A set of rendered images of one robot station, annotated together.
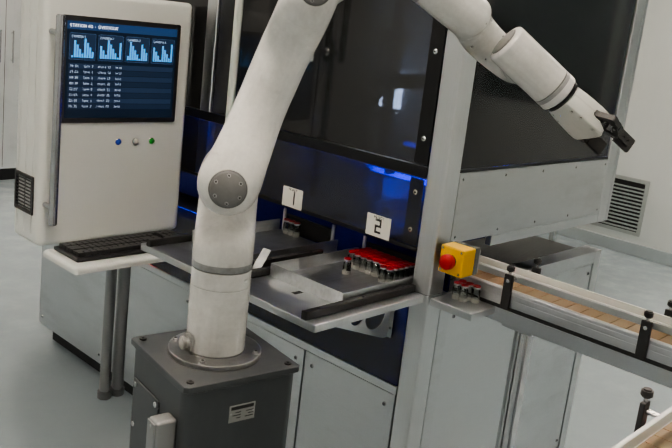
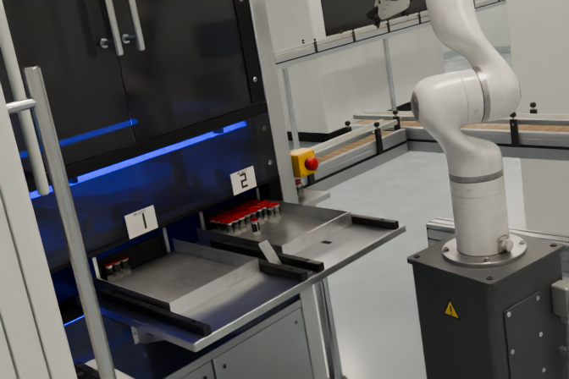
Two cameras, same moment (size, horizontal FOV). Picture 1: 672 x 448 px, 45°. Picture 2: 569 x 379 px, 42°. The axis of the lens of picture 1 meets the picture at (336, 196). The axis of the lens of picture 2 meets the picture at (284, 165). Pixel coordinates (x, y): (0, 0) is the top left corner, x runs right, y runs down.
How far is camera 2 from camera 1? 2.59 m
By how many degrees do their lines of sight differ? 82
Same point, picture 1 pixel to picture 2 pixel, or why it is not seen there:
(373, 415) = (290, 341)
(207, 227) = (480, 145)
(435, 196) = (279, 121)
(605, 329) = (361, 151)
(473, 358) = not seen: hidden behind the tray
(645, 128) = not seen: outside the picture
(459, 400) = not seen: hidden behind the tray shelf
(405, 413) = (312, 310)
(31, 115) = (13, 291)
